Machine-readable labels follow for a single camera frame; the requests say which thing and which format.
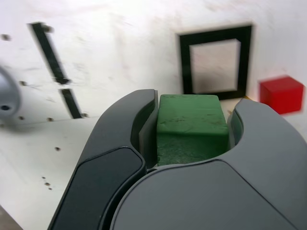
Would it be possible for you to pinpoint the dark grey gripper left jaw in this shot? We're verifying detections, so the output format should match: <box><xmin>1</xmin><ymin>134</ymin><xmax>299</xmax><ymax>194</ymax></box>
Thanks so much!
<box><xmin>47</xmin><ymin>89</ymin><xmax>160</xmax><ymax>230</ymax></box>

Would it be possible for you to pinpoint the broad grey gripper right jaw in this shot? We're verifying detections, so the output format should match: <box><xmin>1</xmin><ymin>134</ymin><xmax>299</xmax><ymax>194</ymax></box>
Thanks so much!
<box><xmin>109</xmin><ymin>98</ymin><xmax>307</xmax><ymax>230</ymax></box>

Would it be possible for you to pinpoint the green cube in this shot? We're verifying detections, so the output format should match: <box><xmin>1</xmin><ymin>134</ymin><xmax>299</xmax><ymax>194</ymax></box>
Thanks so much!
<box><xmin>155</xmin><ymin>94</ymin><xmax>229</xmax><ymax>167</ymax></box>

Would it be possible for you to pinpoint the red cube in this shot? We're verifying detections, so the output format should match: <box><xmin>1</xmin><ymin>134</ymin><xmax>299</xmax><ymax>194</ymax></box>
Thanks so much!
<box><xmin>259</xmin><ymin>75</ymin><xmax>305</xmax><ymax>115</ymax></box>

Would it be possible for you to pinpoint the black tape square outline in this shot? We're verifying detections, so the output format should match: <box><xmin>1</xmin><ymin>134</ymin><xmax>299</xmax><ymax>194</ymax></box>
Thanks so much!
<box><xmin>176</xmin><ymin>23</ymin><xmax>254</xmax><ymax>101</ymax></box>

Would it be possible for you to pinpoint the black tape strip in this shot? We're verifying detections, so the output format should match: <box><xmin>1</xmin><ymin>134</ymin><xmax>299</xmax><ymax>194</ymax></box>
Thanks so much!
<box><xmin>26</xmin><ymin>22</ymin><xmax>89</xmax><ymax>119</ymax></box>

